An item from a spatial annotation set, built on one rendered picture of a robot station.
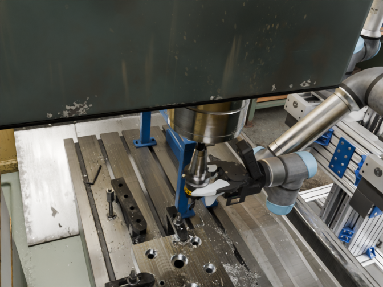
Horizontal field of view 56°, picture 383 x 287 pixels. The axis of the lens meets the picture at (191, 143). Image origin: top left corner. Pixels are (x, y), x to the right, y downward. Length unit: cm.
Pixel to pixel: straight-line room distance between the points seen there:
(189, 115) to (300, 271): 98
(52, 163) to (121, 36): 133
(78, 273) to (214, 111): 103
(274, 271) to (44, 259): 89
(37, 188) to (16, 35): 130
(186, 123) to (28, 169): 118
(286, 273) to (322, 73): 94
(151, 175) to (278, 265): 60
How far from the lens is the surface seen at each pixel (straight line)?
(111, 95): 49
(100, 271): 117
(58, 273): 153
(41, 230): 164
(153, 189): 139
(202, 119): 64
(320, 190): 267
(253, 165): 86
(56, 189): 169
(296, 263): 151
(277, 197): 102
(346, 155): 172
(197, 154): 77
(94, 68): 47
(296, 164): 96
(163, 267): 106
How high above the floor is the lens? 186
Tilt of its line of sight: 36 degrees down
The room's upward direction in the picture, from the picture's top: 7 degrees clockwise
